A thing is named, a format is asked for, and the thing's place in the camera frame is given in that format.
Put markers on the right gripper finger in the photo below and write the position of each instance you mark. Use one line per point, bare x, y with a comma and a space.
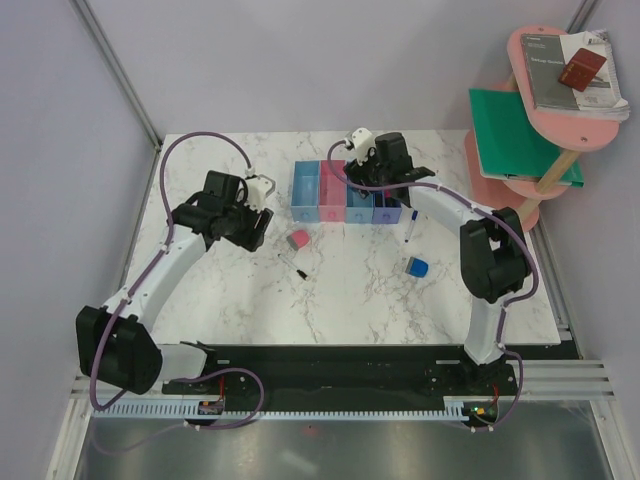
353, 172
388, 197

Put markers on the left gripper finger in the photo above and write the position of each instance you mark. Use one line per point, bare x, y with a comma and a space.
263, 221
251, 241

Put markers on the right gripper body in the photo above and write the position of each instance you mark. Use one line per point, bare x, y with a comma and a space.
371, 172

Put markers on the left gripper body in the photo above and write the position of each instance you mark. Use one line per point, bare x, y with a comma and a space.
241, 218

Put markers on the purple bin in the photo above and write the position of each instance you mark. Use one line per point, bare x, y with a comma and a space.
387, 210

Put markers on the pink bin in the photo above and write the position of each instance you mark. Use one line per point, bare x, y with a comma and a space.
332, 196

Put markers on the light blue bin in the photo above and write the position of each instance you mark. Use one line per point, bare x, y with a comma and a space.
359, 209
305, 192

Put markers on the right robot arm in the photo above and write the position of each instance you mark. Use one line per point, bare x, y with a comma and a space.
496, 265

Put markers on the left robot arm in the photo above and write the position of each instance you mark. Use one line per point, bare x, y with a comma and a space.
114, 341

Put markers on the blue-capped white pen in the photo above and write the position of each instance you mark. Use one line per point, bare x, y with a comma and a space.
411, 226

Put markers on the pink eraser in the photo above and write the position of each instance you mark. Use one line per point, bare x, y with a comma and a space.
298, 239

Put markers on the black-capped white pen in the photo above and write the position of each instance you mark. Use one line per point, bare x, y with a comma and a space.
302, 274

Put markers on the blue eraser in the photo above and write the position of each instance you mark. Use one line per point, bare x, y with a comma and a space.
416, 267

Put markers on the green folder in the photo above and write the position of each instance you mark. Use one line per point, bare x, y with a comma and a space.
508, 146

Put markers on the pink two-tier stand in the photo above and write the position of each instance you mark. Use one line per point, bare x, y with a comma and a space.
576, 135

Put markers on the grey setup guide booklet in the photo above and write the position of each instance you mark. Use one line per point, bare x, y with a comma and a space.
545, 63

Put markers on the dark red card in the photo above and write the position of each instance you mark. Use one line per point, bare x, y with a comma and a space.
581, 69

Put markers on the white spiral notebook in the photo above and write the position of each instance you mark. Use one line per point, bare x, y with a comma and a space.
602, 99

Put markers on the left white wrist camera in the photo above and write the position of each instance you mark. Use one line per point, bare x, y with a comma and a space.
259, 188

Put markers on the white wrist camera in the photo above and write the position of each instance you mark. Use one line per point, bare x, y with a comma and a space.
359, 141
259, 188

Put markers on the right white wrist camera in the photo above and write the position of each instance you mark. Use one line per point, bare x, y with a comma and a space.
359, 141

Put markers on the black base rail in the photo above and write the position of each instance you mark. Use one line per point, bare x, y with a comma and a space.
322, 371

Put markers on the white slotted cable duct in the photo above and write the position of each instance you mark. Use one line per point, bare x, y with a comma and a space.
294, 407

